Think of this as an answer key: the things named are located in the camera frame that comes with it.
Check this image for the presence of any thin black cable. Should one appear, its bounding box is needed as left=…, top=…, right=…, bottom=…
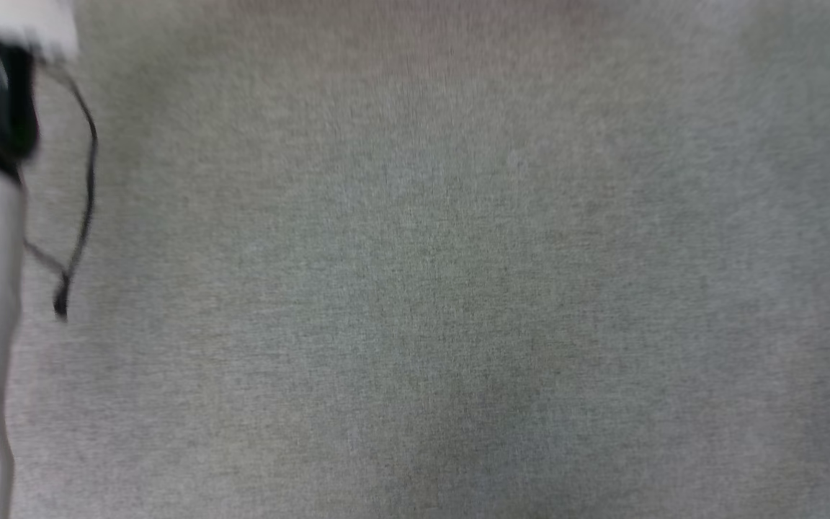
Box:
left=22, top=65, right=100, bottom=322

